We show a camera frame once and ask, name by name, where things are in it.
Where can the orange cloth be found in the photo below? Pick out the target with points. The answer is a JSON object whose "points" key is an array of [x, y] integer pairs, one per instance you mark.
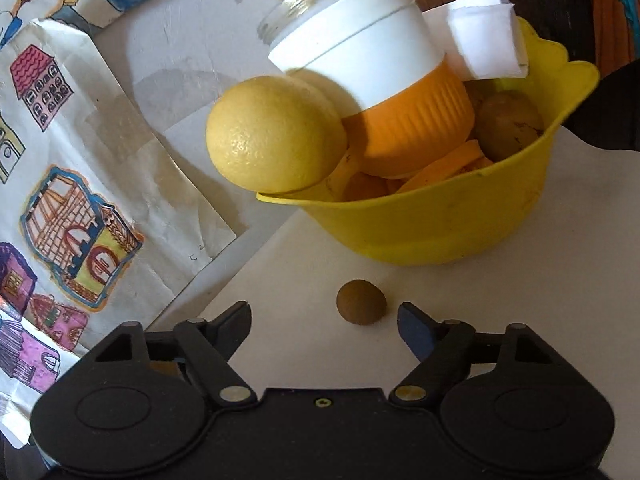
{"points": [[612, 0]]}

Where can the yellow plastic bowl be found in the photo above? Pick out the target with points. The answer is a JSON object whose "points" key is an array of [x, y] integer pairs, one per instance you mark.
{"points": [[425, 225]]}

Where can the small brown round fruit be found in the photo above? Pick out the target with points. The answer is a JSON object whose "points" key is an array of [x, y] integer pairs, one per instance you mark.
{"points": [[361, 305]]}

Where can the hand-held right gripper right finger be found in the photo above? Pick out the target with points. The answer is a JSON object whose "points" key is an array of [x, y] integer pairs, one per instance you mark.
{"points": [[415, 332]]}

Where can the large yellow lemon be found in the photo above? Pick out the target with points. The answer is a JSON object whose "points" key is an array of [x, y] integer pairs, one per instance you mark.
{"points": [[275, 135]]}

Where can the white orange sleeved glass jar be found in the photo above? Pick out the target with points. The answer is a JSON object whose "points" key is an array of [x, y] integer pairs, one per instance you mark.
{"points": [[360, 60]]}

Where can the brown kiwi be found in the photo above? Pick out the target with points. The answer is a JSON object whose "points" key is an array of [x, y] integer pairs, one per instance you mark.
{"points": [[507, 125]]}

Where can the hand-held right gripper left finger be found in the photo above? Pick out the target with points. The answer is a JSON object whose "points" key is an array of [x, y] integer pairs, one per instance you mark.
{"points": [[237, 327]]}

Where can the house drawing poster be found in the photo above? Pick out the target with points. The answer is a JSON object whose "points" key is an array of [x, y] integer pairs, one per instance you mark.
{"points": [[75, 210]]}

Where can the orange fruit slices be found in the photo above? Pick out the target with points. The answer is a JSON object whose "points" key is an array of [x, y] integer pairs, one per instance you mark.
{"points": [[435, 170]]}

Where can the folded white paper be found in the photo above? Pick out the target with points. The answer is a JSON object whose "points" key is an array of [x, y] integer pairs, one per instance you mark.
{"points": [[485, 35]]}

